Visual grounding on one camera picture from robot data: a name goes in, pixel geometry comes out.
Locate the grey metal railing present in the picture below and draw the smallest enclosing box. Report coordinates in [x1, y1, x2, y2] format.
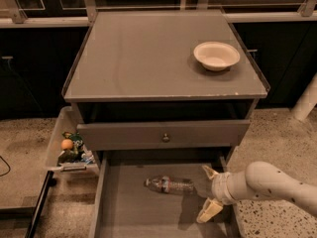
[1, 0, 317, 28]

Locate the grey drawer cabinet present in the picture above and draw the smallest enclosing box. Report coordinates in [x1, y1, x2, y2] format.
[60, 9, 271, 161]

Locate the green snack bag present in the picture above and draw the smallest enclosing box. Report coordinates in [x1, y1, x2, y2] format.
[58, 132, 84, 163]

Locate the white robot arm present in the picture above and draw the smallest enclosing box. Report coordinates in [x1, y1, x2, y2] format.
[196, 162, 317, 223]

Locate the grey drawer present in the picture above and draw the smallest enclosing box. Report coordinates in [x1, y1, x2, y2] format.
[88, 149, 242, 238]
[77, 120, 250, 151]

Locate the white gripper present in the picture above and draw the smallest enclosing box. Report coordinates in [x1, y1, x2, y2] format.
[196, 165, 236, 223]

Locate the grey top drawer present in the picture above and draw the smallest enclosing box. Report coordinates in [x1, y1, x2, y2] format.
[77, 120, 250, 151]

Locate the grey middle drawer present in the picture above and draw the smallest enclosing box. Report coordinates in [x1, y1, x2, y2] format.
[88, 149, 242, 238]

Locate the white paper bowl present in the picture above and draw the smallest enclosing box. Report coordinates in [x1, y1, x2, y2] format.
[193, 42, 240, 71]

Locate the round metal drawer knob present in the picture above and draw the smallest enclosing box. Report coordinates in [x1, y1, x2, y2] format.
[161, 134, 170, 143]

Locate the black floor cable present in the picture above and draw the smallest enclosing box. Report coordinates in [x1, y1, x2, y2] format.
[0, 155, 12, 179]

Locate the small orange ball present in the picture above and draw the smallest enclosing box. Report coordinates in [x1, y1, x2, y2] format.
[61, 139, 73, 150]

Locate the small clear bottle in bin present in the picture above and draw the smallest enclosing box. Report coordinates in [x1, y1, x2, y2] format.
[81, 152, 95, 164]

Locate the black metal bar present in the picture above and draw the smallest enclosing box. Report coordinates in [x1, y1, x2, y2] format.
[25, 171, 53, 238]

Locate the clear plastic water bottle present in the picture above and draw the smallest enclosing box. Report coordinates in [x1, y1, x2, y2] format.
[144, 176, 194, 195]

